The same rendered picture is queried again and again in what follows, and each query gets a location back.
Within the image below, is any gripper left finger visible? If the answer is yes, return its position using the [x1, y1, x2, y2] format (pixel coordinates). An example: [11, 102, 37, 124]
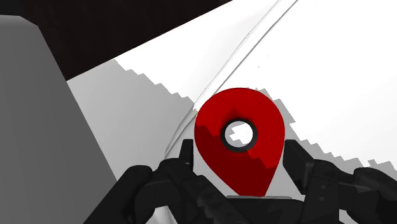
[83, 138, 246, 224]

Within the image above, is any red teardrop-shaped tag with hole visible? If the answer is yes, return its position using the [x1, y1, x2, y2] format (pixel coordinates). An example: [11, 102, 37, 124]
[193, 87, 286, 197]

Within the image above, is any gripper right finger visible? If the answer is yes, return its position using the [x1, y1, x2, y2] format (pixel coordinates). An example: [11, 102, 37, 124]
[282, 139, 397, 224]

